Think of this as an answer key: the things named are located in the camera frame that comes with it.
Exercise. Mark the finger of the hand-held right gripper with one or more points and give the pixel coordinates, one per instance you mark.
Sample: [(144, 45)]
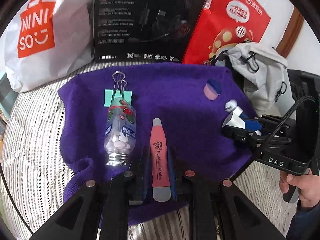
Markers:
[(267, 120), (240, 136)]

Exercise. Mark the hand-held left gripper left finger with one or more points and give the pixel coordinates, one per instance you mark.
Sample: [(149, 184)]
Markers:
[(145, 185)]

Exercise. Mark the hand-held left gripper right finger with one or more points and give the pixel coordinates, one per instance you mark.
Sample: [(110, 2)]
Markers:
[(173, 180)]

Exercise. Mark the blue and white bottle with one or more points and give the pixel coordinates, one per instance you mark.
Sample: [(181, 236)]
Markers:
[(236, 122)]

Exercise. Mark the small white bottle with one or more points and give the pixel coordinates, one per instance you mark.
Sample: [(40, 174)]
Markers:
[(231, 105)]

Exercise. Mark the pink ear pick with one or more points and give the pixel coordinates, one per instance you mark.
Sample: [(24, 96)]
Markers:
[(160, 140)]

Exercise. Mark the pink and blue container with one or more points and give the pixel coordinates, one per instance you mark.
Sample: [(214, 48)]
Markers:
[(211, 91)]

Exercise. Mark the clear candy bottle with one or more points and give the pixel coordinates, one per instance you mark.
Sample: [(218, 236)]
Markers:
[(120, 135)]

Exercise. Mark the green binder clip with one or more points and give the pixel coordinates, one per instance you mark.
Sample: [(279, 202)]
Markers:
[(108, 97)]

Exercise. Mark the person's right forearm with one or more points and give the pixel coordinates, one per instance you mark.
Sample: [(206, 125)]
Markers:
[(307, 222)]

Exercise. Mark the person's right hand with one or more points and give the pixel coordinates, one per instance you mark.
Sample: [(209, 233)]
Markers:
[(308, 192)]

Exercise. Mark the purple towel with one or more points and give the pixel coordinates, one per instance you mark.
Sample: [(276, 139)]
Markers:
[(180, 92)]

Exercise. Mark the red paper bag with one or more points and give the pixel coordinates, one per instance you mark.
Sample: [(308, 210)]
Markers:
[(220, 10)]

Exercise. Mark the black cardboard box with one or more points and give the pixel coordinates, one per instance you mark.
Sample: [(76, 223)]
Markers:
[(150, 17)]

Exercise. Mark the teal kettle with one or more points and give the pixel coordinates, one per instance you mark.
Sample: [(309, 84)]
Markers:
[(3, 87)]

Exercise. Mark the white plastic shopping bag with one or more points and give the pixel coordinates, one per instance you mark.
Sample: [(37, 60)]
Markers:
[(62, 30)]

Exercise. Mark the dark wooden bed frame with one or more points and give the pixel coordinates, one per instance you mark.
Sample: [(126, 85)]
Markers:
[(292, 30)]

